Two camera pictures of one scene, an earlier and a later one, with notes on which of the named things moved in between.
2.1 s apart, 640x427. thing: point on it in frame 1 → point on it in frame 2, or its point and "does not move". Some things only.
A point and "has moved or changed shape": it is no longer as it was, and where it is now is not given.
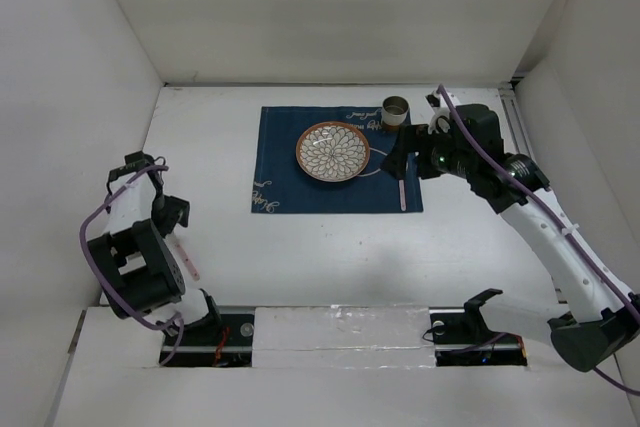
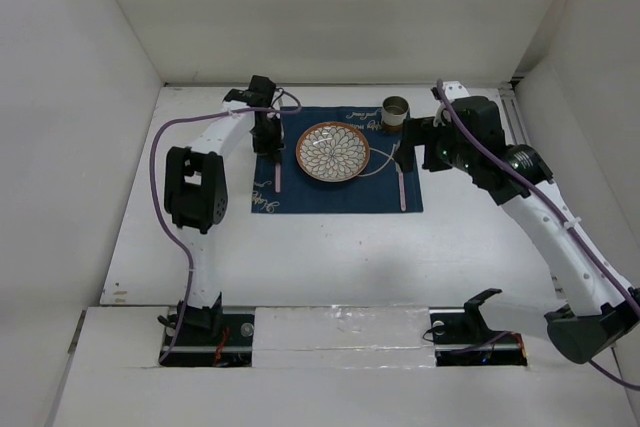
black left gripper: x=178 y=213 → x=274 y=146
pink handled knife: x=402 y=195 does not move
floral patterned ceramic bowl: x=333 y=151 does not move
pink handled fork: x=186 y=260 has moved or changed shape
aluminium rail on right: x=513 y=119 does not move
